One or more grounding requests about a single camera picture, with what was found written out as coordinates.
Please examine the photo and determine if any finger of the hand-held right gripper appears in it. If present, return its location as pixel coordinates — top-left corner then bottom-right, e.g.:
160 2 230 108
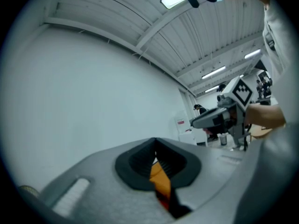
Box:
190 107 228 129

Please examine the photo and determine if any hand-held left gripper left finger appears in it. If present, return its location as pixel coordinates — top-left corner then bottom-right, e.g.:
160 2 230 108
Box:
38 138 176 224

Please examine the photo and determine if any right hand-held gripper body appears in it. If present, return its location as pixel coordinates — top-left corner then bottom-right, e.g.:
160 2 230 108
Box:
217 76 254 140

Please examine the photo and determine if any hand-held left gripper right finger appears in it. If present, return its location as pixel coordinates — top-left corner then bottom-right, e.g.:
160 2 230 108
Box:
156 138 246 212

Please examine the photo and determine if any person's right forearm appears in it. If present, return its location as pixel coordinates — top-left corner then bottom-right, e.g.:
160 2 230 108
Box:
245 103 287 131

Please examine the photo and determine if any white cabinet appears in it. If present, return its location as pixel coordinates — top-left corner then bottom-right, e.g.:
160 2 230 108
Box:
178 129 209 147

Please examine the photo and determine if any white panel with red label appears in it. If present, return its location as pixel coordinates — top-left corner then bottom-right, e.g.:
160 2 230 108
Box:
173 110 188 133

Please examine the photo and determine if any wooden stool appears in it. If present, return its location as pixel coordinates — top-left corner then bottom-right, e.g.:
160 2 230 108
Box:
249 124 274 140

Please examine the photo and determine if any orange cushion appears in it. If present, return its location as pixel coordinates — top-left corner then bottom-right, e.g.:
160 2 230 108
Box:
149 164 171 197

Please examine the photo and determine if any person's white shirt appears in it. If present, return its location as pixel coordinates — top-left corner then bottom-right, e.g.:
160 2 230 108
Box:
233 0 299 224

